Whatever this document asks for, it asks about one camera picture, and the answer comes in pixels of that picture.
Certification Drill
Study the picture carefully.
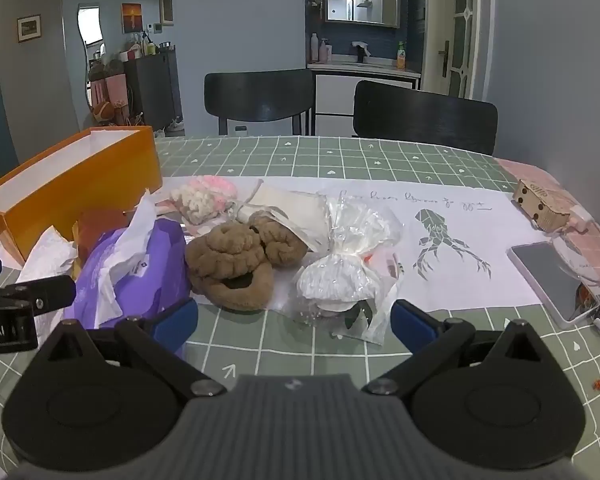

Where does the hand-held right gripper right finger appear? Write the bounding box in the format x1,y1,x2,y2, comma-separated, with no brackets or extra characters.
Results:
362,299,556,397

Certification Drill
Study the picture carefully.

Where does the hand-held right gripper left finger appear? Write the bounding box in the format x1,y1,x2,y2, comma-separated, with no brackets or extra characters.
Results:
40,297,228,398

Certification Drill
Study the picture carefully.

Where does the brown plush toy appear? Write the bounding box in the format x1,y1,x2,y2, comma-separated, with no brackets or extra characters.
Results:
185,211,308,311

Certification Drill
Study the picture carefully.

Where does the clear bag with white flower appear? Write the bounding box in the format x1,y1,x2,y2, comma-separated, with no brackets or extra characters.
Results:
280,195,406,346

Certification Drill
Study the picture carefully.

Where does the orange cardboard box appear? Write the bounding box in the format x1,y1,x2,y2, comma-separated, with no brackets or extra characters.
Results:
0,126,163,263

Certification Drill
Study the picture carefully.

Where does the pink and white knitted item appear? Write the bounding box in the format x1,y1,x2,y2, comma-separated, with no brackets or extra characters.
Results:
170,175,238,225

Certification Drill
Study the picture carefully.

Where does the cream cloth pouch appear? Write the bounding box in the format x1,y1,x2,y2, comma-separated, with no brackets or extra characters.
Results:
232,181,331,256

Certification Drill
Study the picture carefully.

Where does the white crumpled paper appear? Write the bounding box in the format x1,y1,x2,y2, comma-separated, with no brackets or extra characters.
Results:
16,225,80,341

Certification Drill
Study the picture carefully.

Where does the purple and white plastic bag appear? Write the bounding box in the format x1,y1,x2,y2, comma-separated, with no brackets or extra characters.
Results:
62,190,193,333

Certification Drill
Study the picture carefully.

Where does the white printed table runner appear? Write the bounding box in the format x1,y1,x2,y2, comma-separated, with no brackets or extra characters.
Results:
152,175,581,321

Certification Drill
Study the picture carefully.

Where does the white smartphone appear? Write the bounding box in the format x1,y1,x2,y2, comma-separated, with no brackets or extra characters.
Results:
507,241,600,328

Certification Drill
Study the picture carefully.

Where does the wooden box with holes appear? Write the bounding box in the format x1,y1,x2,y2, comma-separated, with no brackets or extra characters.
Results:
512,178,573,233

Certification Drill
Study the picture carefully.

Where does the green checked tablecloth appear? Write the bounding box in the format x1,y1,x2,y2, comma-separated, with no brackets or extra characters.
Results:
0,135,600,466

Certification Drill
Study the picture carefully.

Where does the black chair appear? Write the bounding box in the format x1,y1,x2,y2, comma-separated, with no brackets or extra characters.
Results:
352,80,498,156
203,68,315,137

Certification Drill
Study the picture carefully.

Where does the pink gift bag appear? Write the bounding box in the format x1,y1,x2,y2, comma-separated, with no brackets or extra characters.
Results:
104,74,130,111

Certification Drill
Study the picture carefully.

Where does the dark grey cabinet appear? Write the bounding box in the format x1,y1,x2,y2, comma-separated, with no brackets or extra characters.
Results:
125,46,183,133

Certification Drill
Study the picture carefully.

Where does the white drawer cabinet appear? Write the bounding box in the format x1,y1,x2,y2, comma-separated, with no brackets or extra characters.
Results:
307,62,422,136

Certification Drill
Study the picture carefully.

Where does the small framed landscape picture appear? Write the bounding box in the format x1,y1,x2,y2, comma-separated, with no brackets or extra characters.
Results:
16,14,42,43

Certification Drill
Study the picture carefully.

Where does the wavy standing mirror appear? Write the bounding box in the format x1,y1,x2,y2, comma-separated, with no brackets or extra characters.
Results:
77,4,106,106

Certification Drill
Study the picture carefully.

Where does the sunset painting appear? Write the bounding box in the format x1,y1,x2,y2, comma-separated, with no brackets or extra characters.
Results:
121,3,143,34

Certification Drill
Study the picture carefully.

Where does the white door with glass panes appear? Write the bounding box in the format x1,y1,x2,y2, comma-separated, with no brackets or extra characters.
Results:
422,0,496,101

